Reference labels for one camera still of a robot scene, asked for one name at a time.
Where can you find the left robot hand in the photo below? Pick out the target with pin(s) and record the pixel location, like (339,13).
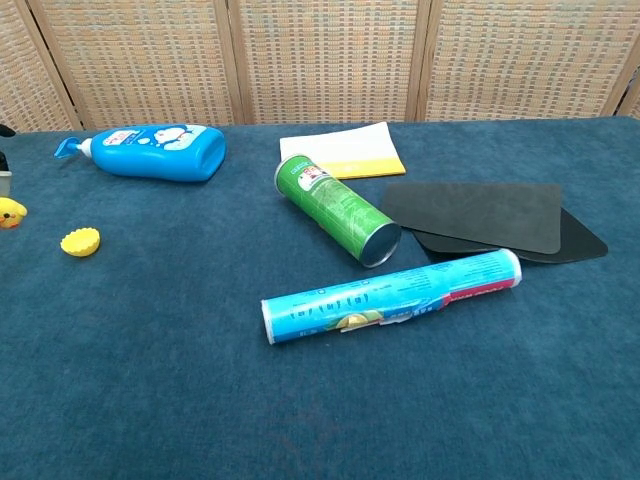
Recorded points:
(4,182)

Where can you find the small yellow duck toy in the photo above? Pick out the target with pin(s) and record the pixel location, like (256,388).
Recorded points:
(11,212)

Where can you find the yellow round cap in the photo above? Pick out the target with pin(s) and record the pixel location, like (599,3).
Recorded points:
(80,242)

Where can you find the blue pump soap bottle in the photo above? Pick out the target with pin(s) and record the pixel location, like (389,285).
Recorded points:
(155,152)

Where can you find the blue felt table mat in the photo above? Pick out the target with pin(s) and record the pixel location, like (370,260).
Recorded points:
(200,400)

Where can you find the green cylindrical chip can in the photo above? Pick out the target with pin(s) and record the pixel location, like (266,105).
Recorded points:
(335,205)

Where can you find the woven bamboo folding screen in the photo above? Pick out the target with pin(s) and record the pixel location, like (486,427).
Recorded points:
(320,60)

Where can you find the white and yellow notepad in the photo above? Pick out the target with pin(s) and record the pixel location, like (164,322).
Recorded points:
(350,145)

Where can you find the light blue wrap roll tube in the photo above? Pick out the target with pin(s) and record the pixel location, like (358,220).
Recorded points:
(390,295)

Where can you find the dark grey rectangular pad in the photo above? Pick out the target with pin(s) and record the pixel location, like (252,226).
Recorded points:
(475,215)

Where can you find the black rounded pad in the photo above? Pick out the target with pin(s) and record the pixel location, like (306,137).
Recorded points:
(580,245)

